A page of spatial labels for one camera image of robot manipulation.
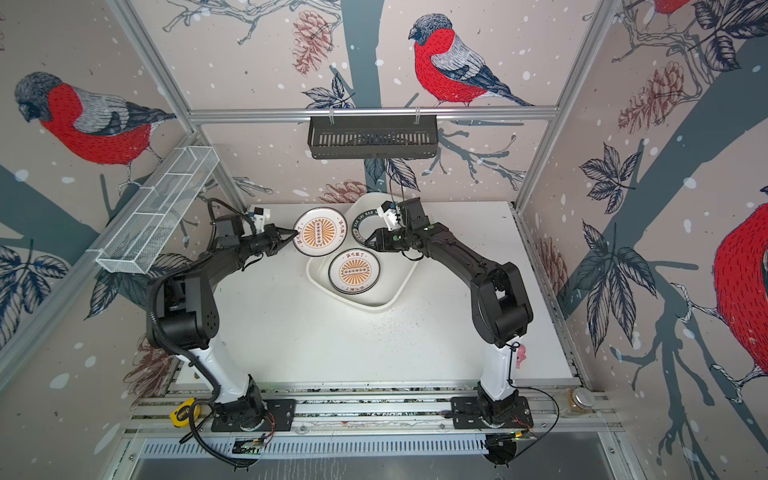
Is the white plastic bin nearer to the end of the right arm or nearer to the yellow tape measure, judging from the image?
the end of the right arm

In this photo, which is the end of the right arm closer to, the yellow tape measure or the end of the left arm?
the end of the left arm

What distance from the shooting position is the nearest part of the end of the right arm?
0.70 meters

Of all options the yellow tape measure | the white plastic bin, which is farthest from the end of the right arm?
the yellow tape measure
